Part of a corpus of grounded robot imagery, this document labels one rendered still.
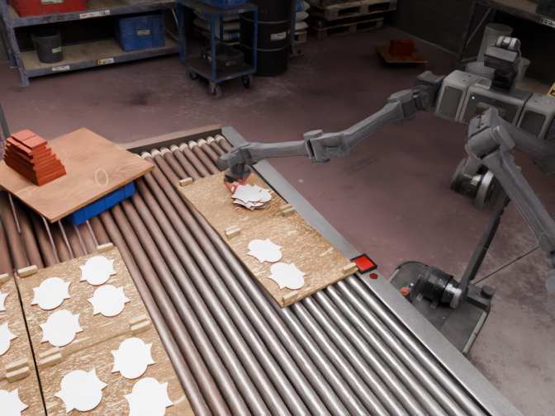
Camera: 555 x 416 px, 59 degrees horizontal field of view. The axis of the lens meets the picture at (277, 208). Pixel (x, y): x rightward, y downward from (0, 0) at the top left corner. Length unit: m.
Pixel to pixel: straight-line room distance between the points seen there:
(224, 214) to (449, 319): 1.36
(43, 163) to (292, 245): 1.04
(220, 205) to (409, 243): 1.76
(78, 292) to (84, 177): 0.56
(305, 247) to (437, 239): 1.84
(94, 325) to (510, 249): 2.87
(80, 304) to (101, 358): 0.25
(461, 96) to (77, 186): 1.53
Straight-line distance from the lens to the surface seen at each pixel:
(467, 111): 1.99
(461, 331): 2.77
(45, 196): 2.13
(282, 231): 2.00
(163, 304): 1.76
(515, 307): 3.38
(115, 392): 1.56
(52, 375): 1.65
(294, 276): 1.81
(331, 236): 2.04
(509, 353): 3.11
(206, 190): 2.22
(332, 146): 1.66
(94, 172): 2.22
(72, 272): 1.92
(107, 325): 1.72
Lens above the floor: 2.23
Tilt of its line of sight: 38 degrees down
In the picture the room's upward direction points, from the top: 4 degrees clockwise
